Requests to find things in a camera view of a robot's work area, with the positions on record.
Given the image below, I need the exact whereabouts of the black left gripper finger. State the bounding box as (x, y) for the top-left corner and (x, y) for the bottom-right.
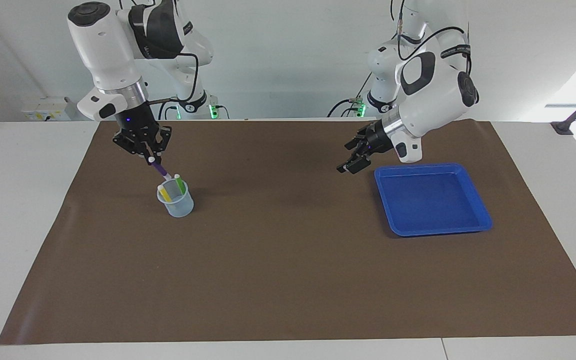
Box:
(337, 150), (373, 175)
(344, 134), (369, 151)

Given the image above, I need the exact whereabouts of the black left arm base cable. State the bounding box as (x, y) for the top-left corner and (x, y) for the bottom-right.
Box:
(327, 75), (375, 119)

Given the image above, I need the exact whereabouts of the black right arm base cable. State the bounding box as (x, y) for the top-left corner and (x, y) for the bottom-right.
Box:
(158, 97), (180, 121)

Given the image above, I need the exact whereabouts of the blue plastic tray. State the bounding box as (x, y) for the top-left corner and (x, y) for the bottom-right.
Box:
(374, 162), (494, 237)

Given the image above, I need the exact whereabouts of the purple marker pen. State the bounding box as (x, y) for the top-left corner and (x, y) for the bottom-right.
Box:
(149, 157), (172, 182)

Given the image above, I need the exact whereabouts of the black right arm gripper cable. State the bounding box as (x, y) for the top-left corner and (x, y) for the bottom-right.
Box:
(118, 0), (200, 106)

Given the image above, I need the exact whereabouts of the translucent plastic cup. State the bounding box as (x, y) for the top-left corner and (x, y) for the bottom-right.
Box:
(156, 178), (195, 218)

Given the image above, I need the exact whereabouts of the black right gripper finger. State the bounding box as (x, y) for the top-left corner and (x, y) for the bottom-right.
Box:
(147, 126), (173, 166)
(113, 131), (148, 158)

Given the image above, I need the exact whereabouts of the black arm base cable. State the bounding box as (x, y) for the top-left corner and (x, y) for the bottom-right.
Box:
(327, 75), (375, 119)
(158, 97), (180, 121)

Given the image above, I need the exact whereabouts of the white wall power box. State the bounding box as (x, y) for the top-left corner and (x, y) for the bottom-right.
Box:
(22, 96), (86, 122)

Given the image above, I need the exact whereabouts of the brown table mat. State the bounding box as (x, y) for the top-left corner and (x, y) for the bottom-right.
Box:
(0, 119), (576, 346)

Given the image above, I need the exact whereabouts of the black left arm gripper cable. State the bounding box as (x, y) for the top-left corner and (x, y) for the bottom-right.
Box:
(390, 0), (473, 76)

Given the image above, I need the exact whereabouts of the black arm gripper cable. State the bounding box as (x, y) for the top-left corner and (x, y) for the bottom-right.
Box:
(390, 0), (473, 76)
(118, 0), (200, 106)

